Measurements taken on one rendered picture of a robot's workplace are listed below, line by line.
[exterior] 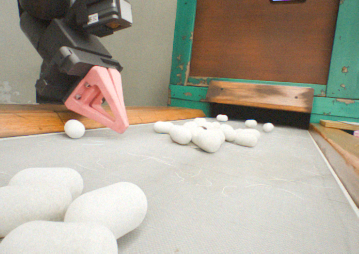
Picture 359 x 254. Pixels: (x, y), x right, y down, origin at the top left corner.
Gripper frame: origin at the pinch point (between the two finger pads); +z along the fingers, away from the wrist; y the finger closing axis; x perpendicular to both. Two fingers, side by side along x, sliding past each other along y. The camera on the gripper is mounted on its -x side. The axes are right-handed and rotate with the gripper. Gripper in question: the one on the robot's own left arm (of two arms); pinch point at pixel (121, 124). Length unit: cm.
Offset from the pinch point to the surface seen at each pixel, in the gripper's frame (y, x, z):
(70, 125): -4.7, 2.4, -2.4
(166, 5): 145, -4, -101
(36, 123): -5.3, 5.5, -5.6
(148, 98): 145, 54, -63
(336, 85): 57, -27, 14
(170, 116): 29.6, 5.7, -5.3
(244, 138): 10.3, -8.1, 10.6
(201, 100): 57, 4, -10
